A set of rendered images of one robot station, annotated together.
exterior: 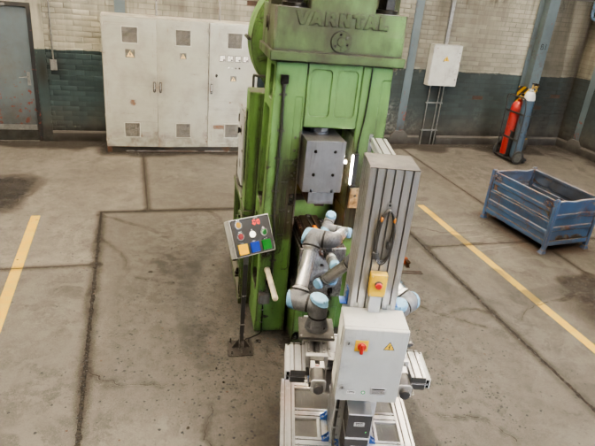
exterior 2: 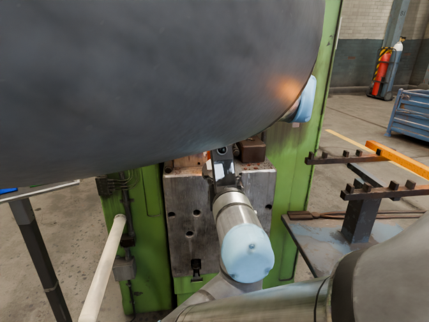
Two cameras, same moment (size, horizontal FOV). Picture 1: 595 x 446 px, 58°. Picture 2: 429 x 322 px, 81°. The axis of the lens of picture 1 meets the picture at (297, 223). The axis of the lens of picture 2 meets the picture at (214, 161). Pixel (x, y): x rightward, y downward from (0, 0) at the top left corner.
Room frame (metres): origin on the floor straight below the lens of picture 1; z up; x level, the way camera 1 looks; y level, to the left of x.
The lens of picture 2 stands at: (3.09, -0.27, 1.29)
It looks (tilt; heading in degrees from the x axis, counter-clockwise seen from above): 25 degrees down; 6
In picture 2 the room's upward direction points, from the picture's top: straight up
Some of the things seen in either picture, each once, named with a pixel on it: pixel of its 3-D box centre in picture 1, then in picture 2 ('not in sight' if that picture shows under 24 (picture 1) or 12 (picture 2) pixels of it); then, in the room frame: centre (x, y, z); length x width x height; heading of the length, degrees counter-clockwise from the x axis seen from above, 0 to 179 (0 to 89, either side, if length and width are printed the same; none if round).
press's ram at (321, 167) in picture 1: (322, 158); not in sight; (4.08, -0.15, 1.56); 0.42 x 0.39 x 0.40; 13
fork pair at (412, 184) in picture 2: not in sight; (374, 167); (3.80, -0.67, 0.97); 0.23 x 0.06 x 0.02; 12
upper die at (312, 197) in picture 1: (314, 188); not in sight; (4.07, -0.11, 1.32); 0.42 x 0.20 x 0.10; 13
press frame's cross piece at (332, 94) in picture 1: (326, 90); not in sight; (4.22, -0.12, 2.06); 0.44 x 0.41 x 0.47; 13
